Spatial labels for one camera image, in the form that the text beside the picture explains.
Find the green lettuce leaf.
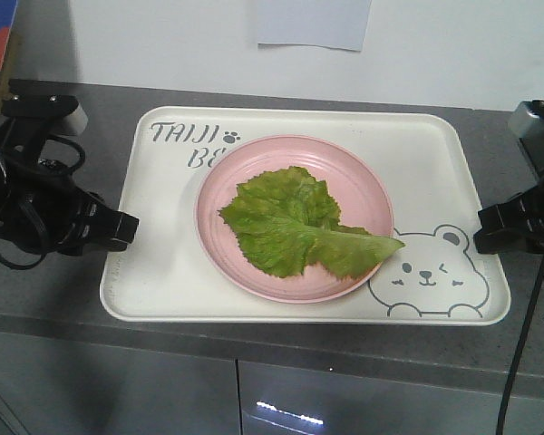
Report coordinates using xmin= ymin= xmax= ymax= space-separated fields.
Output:
xmin=219 ymin=166 xmax=404 ymax=279

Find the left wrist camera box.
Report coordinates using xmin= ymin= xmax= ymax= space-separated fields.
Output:
xmin=2 ymin=95 xmax=88 ymax=136

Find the white paper sheet on wall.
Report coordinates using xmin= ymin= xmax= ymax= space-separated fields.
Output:
xmin=256 ymin=0 xmax=371 ymax=52

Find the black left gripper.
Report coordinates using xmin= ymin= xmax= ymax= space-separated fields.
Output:
xmin=0 ymin=140 xmax=139 ymax=256

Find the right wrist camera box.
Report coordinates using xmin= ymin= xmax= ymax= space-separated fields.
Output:
xmin=508 ymin=100 xmax=544 ymax=146

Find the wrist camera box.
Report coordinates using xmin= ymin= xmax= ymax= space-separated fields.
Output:
xmin=508 ymin=100 xmax=544 ymax=146
xmin=2 ymin=95 xmax=88 ymax=136

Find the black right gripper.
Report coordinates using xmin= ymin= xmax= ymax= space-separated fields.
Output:
xmin=473 ymin=172 xmax=544 ymax=254

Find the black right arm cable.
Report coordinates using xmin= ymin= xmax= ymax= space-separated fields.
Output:
xmin=493 ymin=248 xmax=544 ymax=435

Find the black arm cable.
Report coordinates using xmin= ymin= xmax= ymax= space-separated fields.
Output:
xmin=493 ymin=248 xmax=544 ymax=435
xmin=0 ymin=133 xmax=87 ymax=271

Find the pink round plate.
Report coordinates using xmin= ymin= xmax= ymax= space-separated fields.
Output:
xmin=195 ymin=136 xmax=393 ymax=304

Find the cream bear serving tray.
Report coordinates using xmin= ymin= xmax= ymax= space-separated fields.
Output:
xmin=100 ymin=106 xmax=510 ymax=325

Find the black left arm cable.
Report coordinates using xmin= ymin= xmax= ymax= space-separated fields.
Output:
xmin=0 ymin=133 xmax=87 ymax=271

